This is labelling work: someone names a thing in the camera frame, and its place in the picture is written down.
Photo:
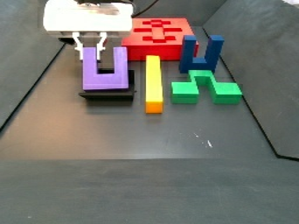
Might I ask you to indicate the purple U-shaped block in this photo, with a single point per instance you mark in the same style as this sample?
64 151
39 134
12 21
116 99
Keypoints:
100 81

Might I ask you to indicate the green zigzag block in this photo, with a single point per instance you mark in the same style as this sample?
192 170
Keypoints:
185 91

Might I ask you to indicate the blue U-shaped block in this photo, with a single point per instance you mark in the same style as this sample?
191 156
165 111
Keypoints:
200 63

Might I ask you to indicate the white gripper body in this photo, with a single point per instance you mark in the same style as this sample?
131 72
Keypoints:
87 17

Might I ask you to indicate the red board with cutouts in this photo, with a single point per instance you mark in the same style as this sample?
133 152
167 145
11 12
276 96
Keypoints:
156 36

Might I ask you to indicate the black fixture holder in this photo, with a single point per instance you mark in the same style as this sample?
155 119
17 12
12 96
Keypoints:
112 94

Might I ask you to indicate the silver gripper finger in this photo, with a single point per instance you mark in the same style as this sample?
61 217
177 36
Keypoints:
100 47
79 44

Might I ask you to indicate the yellow long bar block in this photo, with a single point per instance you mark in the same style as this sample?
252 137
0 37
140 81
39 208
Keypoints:
153 99

